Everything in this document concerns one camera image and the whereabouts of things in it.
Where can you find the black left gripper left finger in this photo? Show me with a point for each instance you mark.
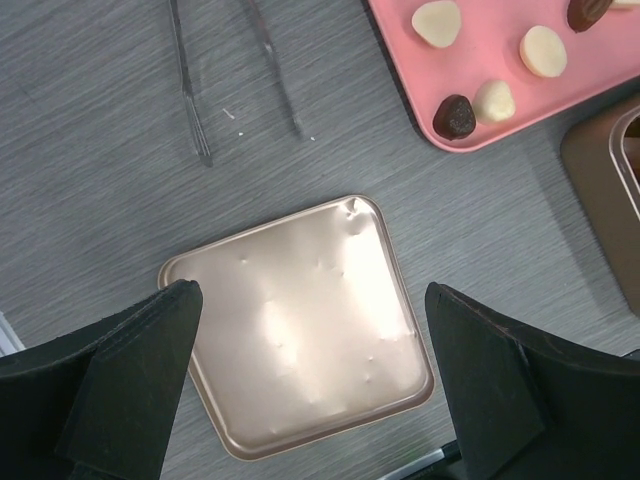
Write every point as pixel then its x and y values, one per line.
pixel 100 402

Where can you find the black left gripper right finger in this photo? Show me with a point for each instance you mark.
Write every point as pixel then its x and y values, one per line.
pixel 527 404

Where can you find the gold chocolate box with tray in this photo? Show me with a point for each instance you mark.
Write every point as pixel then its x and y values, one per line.
pixel 594 156

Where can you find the metal tongs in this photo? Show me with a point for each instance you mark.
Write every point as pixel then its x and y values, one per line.
pixel 260 27

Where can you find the dark heart chocolate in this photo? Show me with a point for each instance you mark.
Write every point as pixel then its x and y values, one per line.
pixel 454 118

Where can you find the white heart chocolate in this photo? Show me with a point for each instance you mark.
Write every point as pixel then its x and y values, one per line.
pixel 494 102

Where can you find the white oval chocolate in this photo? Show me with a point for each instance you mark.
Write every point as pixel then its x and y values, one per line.
pixel 543 52

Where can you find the white teardrop chocolate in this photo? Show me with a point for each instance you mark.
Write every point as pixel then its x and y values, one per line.
pixel 438 23

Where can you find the brown leaf chocolate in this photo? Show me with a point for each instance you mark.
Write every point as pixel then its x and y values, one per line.
pixel 584 14

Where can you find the rose gold tin lid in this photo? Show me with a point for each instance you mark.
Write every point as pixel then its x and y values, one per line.
pixel 306 329

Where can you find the pink plastic tray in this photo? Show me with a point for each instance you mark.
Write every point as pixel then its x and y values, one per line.
pixel 487 48

